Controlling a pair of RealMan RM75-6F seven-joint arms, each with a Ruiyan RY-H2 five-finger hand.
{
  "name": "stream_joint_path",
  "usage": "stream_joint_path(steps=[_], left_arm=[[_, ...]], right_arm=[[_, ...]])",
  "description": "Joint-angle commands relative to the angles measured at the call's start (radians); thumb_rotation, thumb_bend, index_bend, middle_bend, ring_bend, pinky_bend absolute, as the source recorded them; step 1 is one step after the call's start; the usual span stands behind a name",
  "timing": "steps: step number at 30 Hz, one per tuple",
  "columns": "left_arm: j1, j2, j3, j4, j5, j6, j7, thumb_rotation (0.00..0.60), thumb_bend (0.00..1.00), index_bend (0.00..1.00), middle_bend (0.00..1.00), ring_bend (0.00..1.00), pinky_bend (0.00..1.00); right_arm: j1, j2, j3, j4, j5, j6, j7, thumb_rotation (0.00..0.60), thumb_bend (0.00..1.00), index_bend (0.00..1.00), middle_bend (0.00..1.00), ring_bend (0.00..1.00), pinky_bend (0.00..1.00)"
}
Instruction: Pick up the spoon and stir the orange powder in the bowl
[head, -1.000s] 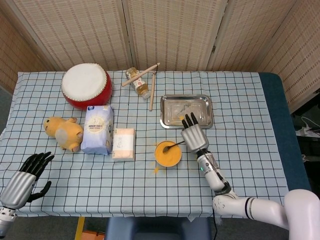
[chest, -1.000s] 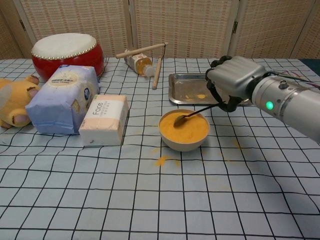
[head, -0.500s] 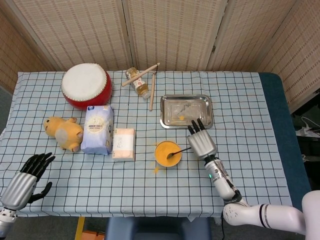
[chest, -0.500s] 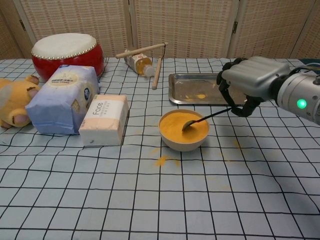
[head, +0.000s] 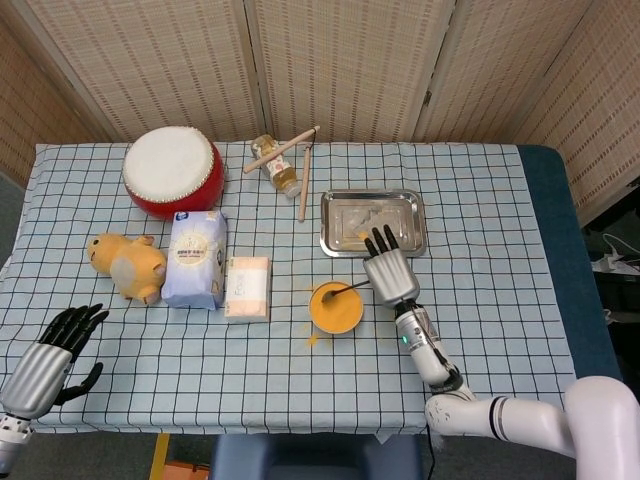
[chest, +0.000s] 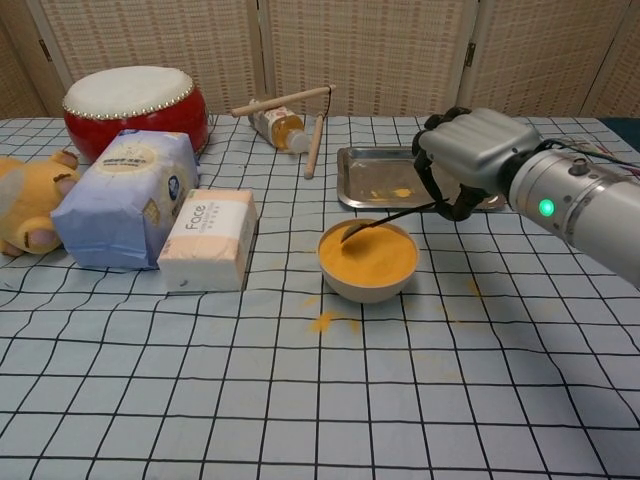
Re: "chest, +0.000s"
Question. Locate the wooden drumstick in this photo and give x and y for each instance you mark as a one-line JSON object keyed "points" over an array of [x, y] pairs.
{"points": [[314, 147], [280, 102]]}

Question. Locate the plastic bottle with yellow liquid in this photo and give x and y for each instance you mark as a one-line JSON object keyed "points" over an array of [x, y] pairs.
{"points": [[282, 131]]}

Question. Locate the red drum with white skin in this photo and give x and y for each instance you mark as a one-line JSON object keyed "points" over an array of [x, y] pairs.
{"points": [[100, 132]]}

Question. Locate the beige bowl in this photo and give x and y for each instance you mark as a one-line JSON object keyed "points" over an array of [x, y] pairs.
{"points": [[367, 294]]}

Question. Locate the woven folding screen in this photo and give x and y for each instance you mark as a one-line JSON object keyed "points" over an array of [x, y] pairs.
{"points": [[350, 50]]}

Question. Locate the light blue checked tablecloth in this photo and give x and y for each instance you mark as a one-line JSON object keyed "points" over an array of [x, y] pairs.
{"points": [[300, 400]]}

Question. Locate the yellow plush bear toy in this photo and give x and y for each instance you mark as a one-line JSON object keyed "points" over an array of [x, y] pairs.
{"points": [[25, 200]]}

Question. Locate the blue tissue pack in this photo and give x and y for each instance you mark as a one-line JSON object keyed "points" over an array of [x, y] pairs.
{"points": [[115, 210]]}

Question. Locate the black spoon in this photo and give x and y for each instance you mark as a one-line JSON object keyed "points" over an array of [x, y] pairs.
{"points": [[395, 216]]}

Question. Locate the rectangular metal tray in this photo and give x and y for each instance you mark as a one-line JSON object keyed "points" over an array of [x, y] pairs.
{"points": [[375, 170]]}

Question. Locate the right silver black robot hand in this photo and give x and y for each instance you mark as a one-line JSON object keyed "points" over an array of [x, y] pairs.
{"points": [[480, 145]]}

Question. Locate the pink white Face tissue pack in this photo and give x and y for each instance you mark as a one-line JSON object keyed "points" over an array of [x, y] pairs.
{"points": [[210, 235]]}

